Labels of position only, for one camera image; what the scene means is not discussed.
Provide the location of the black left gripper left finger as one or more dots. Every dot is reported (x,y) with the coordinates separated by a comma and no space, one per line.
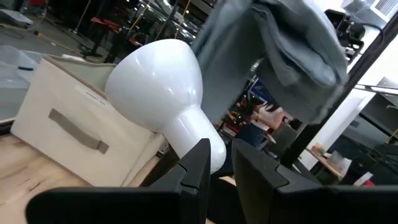
(124,208)

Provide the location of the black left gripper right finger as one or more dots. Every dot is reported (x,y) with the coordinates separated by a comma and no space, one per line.
(311,208)

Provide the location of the light blue jeans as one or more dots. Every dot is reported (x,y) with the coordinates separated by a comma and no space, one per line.
(280,46)

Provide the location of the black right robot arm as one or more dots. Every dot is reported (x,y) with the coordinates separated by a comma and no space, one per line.
(342,31)

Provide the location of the wooden side table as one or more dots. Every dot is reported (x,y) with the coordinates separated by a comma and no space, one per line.
(323,161)

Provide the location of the beige fabric storage box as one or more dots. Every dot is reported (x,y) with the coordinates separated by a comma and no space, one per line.
(102,165)

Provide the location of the black cabinet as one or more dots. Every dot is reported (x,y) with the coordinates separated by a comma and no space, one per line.
(373,137)

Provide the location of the person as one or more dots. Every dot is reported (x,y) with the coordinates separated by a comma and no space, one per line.
(267,116)

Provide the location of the white desk lamp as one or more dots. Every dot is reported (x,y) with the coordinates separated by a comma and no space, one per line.
(155,84)

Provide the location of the clear plastic storage bin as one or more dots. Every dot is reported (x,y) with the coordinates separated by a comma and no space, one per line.
(15,87)

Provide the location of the black metal frame strut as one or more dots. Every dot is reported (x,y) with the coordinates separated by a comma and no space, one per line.
(357,71)

